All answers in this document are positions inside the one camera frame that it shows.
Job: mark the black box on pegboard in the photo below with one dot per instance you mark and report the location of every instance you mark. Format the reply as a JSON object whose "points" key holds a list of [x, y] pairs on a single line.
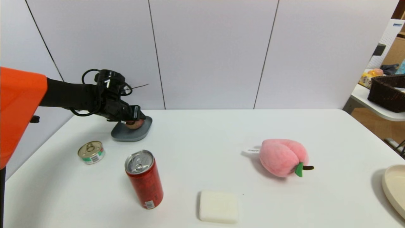
{"points": [[379, 49]]}

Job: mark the yellow snack packet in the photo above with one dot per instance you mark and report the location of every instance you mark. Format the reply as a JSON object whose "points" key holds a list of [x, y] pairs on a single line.
{"points": [[366, 79]]}

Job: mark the grey rounded square dish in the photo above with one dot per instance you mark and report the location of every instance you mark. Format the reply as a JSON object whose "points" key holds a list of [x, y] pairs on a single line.
{"points": [[129, 134]]}

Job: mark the short tin can green label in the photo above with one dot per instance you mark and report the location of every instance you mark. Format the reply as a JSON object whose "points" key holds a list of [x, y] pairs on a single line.
{"points": [[91, 152]]}

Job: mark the black and orange left arm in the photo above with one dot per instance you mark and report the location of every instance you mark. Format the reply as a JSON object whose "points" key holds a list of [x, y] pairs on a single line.
{"points": [[19, 104]]}

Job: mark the black knob on robot torso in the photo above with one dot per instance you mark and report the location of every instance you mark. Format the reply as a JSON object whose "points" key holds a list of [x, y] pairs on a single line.
{"points": [[34, 119]]}

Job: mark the dark brown wicker basket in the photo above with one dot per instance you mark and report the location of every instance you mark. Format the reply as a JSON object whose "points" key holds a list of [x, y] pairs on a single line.
{"points": [[387, 91]]}

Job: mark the perforated pegboard panel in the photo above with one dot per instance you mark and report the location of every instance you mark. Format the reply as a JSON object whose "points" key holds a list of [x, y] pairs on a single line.
{"points": [[392, 34]]}

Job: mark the red soda can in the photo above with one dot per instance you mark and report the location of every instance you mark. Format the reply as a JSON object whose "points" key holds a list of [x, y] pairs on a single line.
{"points": [[145, 180]]}

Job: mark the dark grey cloth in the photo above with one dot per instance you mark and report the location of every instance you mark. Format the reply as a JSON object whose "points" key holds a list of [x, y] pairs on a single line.
{"points": [[389, 69]]}

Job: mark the small reddish brown round object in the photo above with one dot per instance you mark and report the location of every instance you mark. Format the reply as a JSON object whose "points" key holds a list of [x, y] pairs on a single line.
{"points": [[135, 124]]}

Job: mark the white side table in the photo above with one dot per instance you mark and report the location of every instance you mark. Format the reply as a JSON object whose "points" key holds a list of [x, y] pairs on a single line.
{"points": [[379, 109]]}

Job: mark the cream round dish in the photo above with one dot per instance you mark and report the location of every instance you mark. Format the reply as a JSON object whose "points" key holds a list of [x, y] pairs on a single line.
{"points": [[396, 186]]}

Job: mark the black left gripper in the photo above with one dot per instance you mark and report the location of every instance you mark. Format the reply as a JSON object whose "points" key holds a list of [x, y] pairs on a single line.
{"points": [[135, 112]]}

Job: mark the teal object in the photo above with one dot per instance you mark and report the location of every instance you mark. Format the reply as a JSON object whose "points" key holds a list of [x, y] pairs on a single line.
{"points": [[401, 68]]}

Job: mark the orange pink round toy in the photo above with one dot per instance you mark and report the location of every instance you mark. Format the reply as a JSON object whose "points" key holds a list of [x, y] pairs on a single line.
{"points": [[376, 72]]}

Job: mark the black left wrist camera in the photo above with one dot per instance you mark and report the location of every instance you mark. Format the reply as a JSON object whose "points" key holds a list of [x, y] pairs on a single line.
{"points": [[109, 81]]}

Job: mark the white rectangular soap block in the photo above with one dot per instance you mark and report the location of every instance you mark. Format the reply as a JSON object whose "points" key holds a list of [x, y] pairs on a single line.
{"points": [[218, 206]]}

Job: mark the pink plush peach toy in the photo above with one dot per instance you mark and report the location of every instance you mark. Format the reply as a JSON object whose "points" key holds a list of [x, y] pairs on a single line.
{"points": [[280, 156]]}

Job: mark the black metal stand leg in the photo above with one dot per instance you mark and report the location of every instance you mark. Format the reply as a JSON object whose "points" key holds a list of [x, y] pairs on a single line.
{"points": [[397, 146]]}

